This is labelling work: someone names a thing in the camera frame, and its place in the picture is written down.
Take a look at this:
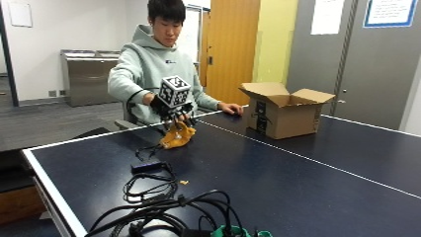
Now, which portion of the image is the yellow soft toy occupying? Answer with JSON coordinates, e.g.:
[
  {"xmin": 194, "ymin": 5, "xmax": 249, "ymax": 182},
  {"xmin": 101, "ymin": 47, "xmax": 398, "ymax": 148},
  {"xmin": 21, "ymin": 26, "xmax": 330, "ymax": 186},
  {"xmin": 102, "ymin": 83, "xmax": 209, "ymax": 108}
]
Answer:
[{"xmin": 157, "ymin": 120, "xmax": 197, "ymax": 150}]

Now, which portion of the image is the white marker cube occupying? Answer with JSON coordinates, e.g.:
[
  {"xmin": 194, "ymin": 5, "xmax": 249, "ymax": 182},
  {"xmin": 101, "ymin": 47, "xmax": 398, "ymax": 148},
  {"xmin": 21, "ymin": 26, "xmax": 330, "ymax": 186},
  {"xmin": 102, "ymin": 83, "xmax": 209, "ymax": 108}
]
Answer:
[{"xmin": 157, "ymin": 75, "xmax": 192, "ymax": 109}]

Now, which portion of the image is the grey chair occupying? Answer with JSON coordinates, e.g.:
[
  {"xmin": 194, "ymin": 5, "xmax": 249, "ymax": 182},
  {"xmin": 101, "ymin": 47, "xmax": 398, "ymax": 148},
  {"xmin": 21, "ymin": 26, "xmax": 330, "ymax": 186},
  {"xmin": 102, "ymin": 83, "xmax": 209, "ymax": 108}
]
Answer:
[{"xmin": 113, "ymin": 102, "xmax": 150, "ymax": 131}]

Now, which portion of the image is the small black adapter box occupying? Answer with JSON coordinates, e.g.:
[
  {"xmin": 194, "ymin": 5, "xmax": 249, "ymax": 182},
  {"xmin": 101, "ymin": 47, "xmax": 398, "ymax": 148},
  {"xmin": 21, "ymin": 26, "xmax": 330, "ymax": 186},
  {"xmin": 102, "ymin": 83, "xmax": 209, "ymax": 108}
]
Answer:
[{"xmin": 130, "ymin": 159, "xmax": 165, "ymax": 175}]

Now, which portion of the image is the the person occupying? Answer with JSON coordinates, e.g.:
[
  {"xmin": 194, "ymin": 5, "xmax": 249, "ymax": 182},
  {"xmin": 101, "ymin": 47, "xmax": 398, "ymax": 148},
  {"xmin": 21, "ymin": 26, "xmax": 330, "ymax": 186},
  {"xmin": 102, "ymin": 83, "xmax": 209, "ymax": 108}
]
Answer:
[{"xmin": 106, "ymin": 0, "xmax": 245, "ymax": 126}]

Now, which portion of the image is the open cardboard box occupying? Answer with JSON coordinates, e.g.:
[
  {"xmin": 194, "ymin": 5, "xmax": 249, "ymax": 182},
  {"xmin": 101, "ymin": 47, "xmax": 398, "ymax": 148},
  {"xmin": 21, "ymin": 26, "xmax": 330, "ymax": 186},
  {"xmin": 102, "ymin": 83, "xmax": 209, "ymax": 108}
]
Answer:
[{"xmin": 238, "ymin": 81, "xmax": 337, "ymax": 140}]

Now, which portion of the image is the wooden door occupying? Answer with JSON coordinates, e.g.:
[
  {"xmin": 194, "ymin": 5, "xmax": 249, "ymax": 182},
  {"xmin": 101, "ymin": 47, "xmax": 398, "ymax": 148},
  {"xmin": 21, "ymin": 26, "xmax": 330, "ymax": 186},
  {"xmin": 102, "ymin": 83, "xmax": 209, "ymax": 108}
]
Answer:
[{"xmin": 198, "ymin": 0, "xmax": 262, "ymax": 107}]

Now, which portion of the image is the stainless steel waste bin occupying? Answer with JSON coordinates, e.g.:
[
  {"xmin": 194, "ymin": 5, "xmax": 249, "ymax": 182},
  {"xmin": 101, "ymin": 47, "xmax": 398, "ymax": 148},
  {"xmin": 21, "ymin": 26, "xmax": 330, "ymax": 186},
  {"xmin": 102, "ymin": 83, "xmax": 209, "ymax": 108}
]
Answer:
[{"xmin": 59, "ymin": 48, "xmax": 122, "ymax": 108}]

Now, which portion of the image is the whiteboard on stand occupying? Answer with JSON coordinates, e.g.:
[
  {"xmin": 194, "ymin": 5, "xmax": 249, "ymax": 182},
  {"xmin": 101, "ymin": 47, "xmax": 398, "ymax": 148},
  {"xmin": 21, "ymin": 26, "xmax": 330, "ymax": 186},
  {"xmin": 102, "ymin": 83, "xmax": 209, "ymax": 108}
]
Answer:
[{"xmin": 176, "ymin": 3, "xmax": 210, "ymax": 72}]

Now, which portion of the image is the green plastic object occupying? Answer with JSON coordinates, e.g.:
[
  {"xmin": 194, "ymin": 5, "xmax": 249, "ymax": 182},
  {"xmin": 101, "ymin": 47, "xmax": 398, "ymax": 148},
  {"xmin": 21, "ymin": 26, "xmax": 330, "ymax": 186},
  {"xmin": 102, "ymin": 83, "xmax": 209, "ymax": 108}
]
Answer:
[{"xmin": 209, "ymin": 224, "xmax": 273, "ymax": 237}]

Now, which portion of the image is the grey metal door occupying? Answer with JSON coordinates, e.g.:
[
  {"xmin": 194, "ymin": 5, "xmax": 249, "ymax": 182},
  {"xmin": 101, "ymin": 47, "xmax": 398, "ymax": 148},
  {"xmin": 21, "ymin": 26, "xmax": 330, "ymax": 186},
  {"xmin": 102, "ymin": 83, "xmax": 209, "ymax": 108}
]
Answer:
[{"xmin": 285, "ymin": 0, "xmax": 421, "ymax": 131}]

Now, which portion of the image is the white paper sheet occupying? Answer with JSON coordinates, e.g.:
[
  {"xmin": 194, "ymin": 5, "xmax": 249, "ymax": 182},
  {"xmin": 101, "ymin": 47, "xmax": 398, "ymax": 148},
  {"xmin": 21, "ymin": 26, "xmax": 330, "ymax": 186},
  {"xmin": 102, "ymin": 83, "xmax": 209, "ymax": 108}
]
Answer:
[{"xmin": 309, "ymin": 0, "xmax": 348, "ymax": 37}]

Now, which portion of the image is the blue framed notice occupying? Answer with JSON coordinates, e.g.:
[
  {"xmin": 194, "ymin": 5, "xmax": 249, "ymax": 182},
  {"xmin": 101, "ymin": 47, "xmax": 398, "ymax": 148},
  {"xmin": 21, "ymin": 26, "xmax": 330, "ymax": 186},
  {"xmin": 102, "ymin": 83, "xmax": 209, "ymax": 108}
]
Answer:
[{"xmin": 362, "ymin": 0, "xmax": 420, "ymax": 29}]

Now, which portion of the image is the black glove cable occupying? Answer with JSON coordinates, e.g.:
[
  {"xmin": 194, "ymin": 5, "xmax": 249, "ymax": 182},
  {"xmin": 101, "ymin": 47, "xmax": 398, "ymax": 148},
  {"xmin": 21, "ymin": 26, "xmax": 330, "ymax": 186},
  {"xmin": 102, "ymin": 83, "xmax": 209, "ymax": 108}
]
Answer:
[{"xmin": 125, "ymin": 87, "xmax": 160, "ymax": 121}]

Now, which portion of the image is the thin black coiled cable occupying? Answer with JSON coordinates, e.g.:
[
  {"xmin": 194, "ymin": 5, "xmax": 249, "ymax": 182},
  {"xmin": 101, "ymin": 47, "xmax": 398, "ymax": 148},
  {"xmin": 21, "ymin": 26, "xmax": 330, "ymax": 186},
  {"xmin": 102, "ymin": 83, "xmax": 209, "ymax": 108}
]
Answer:
[{"xmin": 122, "ymin": 144, "xmax": 178, "ymax": 203}]

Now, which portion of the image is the black cable bundle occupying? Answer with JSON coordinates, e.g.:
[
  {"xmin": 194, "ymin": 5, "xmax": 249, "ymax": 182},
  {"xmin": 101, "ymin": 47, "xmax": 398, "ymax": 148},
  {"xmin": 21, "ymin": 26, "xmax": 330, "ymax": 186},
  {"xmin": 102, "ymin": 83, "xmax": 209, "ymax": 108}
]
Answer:
[{"xmin": 82, "ymin": 189, "xmax": 245, "ymax": 237}]

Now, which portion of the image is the white wall board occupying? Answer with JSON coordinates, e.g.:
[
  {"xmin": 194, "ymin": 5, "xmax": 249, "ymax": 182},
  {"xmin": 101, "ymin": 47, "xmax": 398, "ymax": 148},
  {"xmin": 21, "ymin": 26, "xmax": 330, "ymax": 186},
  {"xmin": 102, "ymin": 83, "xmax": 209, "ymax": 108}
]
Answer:
[{"xmin": 7, "ymin": 0, "xmax": 35, "ymax": 29}]

